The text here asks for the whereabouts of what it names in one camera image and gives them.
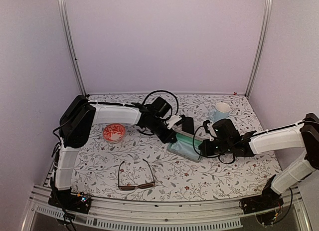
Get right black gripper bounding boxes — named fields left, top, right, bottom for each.
left=199, top=139, right=232, bottom=156

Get grey glasses case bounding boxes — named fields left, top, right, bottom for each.
left=167, top=129, right=203, bottom=163

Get black glasses case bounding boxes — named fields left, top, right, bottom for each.
left=182, top=117, right=195, bottom=135

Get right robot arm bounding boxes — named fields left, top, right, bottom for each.
left=198, top=113, right=319, bottom=209

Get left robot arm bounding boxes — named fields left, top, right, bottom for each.
left=52, top=95, right=182, bottom=208

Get brown sunglasses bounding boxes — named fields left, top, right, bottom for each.
left=117, top=159, right=156, bottom=191

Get light blue mug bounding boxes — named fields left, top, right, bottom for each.
left=208, top=102, right=231, bottom=123

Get floral tablecloth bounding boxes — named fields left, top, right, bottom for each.
left=47, top=93, right=285, bottom=202

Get red patterned bowl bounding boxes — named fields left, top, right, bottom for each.
left=102, top=124, right=126, bottom=143

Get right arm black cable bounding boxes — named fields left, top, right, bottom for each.
left=193, top=125, right=250, bottom=165

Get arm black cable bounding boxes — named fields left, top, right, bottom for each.
left=193, top=125, right=250, bottom=165
left=143, top=89, right=179, bottom=117

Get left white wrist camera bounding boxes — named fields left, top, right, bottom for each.
left=165, top=115, right=186, bottom=129

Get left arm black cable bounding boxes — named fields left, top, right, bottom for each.
left=143, top=89, right=179, bottom=117

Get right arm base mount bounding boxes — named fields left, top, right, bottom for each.
left=239, top=187, right=284, bottom=226

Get front aluminium rail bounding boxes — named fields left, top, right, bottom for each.
left=21, top=185, right=312, bottom=231

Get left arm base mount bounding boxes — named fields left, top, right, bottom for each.
left=48, top=190, right=92, bottom=214

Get right aluminium frame post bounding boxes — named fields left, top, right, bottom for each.
left=245, top=0, right=274, bottom=96

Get aluminium frame post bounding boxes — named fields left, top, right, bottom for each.
left=245, top=0, right=274, bottom=96
left=57, top=0, right=87, bottom=96

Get left aluminium frame post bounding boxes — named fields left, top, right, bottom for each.
left=57, top=0, right=87, bottom=96

